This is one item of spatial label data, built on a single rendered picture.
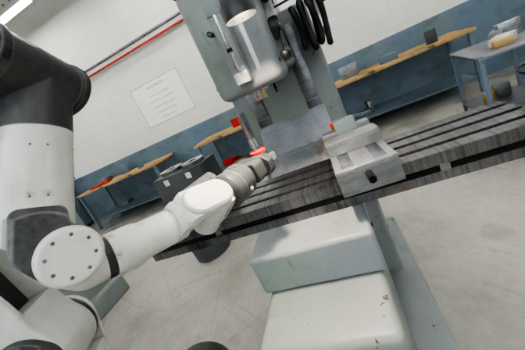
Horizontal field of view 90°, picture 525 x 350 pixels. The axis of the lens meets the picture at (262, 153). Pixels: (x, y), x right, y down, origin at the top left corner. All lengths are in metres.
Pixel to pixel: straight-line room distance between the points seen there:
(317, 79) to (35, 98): 0.97
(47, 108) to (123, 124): 6.12
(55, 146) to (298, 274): 0.61
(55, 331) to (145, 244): 0.33
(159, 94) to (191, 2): 5.17
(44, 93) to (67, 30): 6.61
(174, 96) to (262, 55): 5.08
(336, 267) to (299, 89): 0.75
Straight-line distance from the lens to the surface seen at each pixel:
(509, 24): 3.19
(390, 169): 0.69
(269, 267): 0.78
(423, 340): 1.38
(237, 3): 0.59
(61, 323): 0.78
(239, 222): 0.88
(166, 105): 5.89
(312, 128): 1.18
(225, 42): 0.73
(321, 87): 1.20
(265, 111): 1.22
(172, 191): 1.03
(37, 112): 0.49
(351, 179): 0.68
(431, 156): 0.80
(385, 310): 0.71
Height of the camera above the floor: 1.31
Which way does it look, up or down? 13 degrees down
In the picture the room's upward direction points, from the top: 25 degrees counter-clockwise
